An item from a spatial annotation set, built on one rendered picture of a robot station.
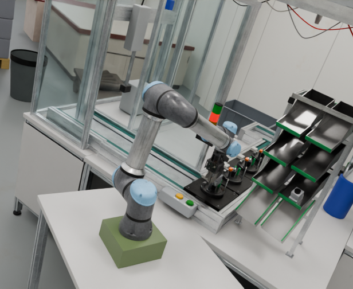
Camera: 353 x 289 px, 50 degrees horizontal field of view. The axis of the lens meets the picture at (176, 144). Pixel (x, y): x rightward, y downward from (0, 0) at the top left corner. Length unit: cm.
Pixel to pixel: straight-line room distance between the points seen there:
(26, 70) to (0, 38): 115
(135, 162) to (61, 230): 46
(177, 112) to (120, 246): 61
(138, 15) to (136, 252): 157
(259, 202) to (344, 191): 80
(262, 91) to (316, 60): 98
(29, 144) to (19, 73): 226
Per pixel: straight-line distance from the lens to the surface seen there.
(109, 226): 176
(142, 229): 169
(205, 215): 207
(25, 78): 501
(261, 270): 201
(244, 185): 242
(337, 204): 278
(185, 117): 152
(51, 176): 275
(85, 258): 173
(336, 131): 195
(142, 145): 165
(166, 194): 207
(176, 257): 186
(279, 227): 205
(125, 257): 169
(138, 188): 162
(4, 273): 283
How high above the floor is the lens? 206
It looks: 25 degrees down
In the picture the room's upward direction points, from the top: 18 degrees clockwise
